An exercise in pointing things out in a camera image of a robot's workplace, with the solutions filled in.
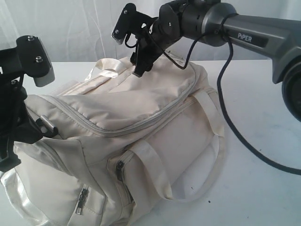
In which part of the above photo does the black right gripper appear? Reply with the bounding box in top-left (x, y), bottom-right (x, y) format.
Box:
top-left (130, 2), bottom-right (186, 77)

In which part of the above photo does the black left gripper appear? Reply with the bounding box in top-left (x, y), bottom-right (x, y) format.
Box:
top-left (0, 71), bottom-right (43, 166)

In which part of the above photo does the cream white duffel bag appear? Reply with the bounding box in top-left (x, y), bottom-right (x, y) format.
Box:
top-left (0, 56), bottom-right (225, 226)

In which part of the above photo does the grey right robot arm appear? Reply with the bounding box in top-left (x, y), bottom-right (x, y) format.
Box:
top-left (130, 0), bottom-right (301, 119)

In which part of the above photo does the white backdrop curtain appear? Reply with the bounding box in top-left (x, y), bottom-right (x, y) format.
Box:
top-left (0, 0), bottom-right (301, 62)

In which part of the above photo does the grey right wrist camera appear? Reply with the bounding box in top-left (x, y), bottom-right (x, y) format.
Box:
top-left (111, 3), bottom-right (157, 45)

